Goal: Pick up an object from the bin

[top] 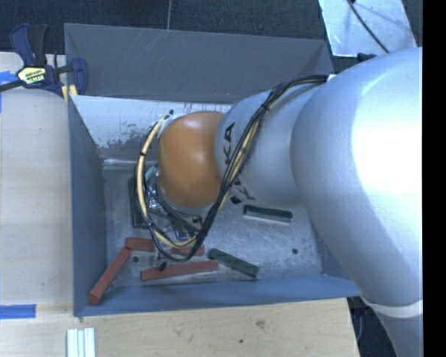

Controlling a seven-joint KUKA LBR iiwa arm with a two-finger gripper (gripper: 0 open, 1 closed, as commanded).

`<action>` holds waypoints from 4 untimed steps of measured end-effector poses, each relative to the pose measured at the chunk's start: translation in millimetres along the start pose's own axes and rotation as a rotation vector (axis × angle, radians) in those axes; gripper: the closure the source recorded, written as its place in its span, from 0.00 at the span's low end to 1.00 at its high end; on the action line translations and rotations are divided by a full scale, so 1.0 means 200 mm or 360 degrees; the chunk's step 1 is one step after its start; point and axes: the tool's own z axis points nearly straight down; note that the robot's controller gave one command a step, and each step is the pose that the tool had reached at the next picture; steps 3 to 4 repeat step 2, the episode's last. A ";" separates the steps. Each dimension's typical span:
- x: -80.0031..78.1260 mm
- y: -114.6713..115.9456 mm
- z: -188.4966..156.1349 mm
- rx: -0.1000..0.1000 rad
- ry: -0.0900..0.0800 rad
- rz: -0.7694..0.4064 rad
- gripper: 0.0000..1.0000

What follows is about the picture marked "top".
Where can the grey metal bin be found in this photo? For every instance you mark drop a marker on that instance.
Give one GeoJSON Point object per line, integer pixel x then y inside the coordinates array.
{"type": "Point", "coordinates": [193, 61]}

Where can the dark green flat block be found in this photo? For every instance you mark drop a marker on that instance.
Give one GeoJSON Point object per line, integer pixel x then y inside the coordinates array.
{"type": "Point", "coordinates": [267, 213]}
{"type": "Point", "coordinates": [234, 262]}
{"type": "Point", "coordinates": [135, 210]}

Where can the black cylinder on white bracket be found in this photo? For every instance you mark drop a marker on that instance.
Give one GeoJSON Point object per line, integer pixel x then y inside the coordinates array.
{"type": "Point", "coordinates": [167, 122]}

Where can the pale wood board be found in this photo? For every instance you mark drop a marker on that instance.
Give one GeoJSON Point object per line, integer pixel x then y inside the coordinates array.
{"type": "Point", "coordinates": [33, 199]}

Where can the red-brown flat block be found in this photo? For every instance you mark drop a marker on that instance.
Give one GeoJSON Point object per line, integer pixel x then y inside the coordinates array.
{"type": "Point", "coordinates": [186, 269]}
{"type": "Point", "coordinates": [109, 273]}
{"type": "Point", "coordinates": [139, 244]}
{"type": "Point", "coordinates": [187, 250]}

